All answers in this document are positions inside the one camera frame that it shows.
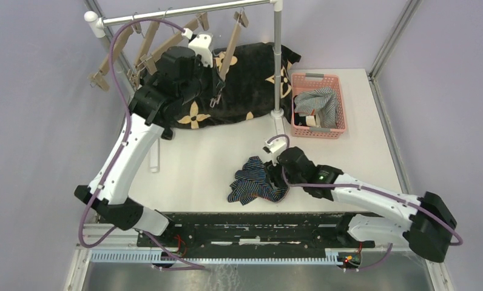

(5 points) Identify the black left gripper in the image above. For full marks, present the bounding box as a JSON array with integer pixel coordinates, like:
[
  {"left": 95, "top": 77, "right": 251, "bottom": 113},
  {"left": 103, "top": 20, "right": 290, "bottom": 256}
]
[{"left": 179, "top": 55, "right": 225, "bottom": 104}]

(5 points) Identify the navy striped underwear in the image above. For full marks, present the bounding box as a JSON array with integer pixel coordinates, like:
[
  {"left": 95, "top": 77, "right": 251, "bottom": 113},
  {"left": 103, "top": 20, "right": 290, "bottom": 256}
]
[{"left": 227, "top": 156, "right": 289, "bottom": 206}]

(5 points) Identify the beige hanger with striped underwear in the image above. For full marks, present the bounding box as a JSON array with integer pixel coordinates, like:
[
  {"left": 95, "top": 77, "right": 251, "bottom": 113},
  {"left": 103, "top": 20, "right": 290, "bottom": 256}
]
[{"left": 143, "top": 12, "right": 209, "bottom": 74}]

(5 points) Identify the beige hanger with navy underwear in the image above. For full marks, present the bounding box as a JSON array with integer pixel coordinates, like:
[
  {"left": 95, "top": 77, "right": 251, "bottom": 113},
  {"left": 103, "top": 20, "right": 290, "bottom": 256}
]
[{"left": 209, "top": 9, "right": 249, "bottom": 108}]

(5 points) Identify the grey white striped underwear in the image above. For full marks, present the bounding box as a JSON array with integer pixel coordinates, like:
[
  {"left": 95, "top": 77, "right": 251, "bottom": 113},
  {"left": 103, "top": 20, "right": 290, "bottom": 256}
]
[{"left": 294, "top": 87, "right": 340, "bottom": 129}]

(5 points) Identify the beige clip hanger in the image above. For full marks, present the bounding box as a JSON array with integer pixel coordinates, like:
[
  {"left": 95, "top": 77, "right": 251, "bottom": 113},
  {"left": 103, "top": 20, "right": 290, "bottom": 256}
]
[{"left": 129, "top": 21, "right": 160, "bottom": 89}]

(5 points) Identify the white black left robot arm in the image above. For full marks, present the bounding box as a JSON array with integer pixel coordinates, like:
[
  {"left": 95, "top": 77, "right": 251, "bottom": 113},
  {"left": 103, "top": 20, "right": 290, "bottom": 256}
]
[{"left": 74, "top": 45, "right": 223, "bottom": 247}]

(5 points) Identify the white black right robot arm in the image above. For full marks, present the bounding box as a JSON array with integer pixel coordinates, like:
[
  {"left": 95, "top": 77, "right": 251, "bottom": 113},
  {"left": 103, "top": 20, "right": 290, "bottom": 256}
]
[{"left": 263, "top": 145, "right": 463, "bottom": 263}]

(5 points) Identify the empty beige hanger far left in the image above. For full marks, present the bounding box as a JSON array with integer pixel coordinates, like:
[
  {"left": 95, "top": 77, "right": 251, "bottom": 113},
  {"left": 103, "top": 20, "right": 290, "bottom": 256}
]
[{"left": 88, "top": 27, "right": 134, "bottom": 92}]

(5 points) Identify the black floral blanket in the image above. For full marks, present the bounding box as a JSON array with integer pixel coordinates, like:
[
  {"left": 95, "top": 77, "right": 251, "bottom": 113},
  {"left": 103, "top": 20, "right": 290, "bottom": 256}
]
[{"left": 164, "top": 42, "right": 302, "bottom": 140}]

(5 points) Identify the pink plastic basket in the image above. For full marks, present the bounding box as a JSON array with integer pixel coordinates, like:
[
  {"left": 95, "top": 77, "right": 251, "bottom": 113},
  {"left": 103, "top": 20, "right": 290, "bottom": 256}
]
[{"left": 291, "top": 73, "right": 347, "bottom": 139}]

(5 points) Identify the silver white clothes rack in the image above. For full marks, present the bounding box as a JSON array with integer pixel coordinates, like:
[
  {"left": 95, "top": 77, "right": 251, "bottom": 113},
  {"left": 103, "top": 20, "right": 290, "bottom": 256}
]
[{"left": 83, "top": 0, "right": 291, "bottom": 173}]

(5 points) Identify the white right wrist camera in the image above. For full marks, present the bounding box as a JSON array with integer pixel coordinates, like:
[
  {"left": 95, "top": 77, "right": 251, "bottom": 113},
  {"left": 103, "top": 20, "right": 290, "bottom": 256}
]
[{"left": 263, "top": 134, "right": 290, "bottom": 165}]

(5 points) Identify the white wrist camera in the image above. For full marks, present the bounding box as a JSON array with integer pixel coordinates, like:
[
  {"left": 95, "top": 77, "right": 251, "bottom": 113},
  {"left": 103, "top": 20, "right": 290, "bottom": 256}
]
[
  {"left": 181, "top": 28, "right": 214, "bottom": 67},
  {"left": 263, "top": 134, "right": 290, "bottom": 165}
]

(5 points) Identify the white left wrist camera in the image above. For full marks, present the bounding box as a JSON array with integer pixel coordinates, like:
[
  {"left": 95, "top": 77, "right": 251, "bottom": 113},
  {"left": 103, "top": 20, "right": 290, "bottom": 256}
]
[{"left": 181, "top": 28, "right": 214, "bottom": 67}]

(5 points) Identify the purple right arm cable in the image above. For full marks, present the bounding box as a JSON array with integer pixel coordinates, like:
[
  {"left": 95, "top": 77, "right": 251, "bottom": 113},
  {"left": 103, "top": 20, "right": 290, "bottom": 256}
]
[{"left": 265, "top": 134, "right": 464, "bottom": 272}]

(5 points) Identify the light blue cable duct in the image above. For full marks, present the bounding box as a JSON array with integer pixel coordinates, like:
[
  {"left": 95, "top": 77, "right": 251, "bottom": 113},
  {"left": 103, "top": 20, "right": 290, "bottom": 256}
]
[{"left": 90, "top": 249, "right": 342, "bottom": 266}]

